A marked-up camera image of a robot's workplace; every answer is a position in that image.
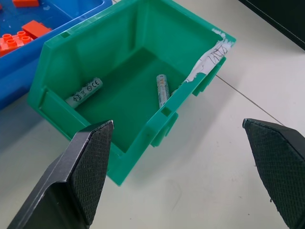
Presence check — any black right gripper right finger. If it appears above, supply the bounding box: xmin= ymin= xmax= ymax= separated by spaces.
xmin=242 ymin=118 xmax=305 ymax=229

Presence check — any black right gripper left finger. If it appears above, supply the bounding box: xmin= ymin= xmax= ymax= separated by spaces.
xmin=7 ymin=120 xmax=114 ymax=229

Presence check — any white battery with CE mark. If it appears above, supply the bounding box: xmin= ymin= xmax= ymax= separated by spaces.
xmin=65 ymin=77 xmax=103 ymax=107

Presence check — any green plastic bin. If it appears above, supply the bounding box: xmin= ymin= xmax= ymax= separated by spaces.
xmin=26 ymin=0 xmax=237 ymax=187

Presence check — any white battery with yellow print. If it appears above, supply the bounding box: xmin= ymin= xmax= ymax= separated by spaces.
xmin=156 ymin=74 xmax=170 ymax=107

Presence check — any white paper label with scribble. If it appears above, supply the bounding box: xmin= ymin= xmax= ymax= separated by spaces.
xmin=183 ymin=28 xmax=233 ymax=83

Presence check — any blue plastic tray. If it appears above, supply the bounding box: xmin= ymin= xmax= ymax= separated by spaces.
xmin=0 ymin=0 xmax=113 ymax=110

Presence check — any dark table edge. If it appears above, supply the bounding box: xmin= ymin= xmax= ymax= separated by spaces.
xmin=238 ymin=0 xmax=305 ymax=52

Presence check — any orange toy brick cluster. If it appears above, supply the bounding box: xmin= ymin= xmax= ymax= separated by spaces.
xmin=0 ymin=30 xmax=33 ymax=57

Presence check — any orange flat building block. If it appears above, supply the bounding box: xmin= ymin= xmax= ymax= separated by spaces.
xmin=21 ymin=20 xmax=52 ymax=39
xmin=12 ymin=0 xmax=40 ymax=8

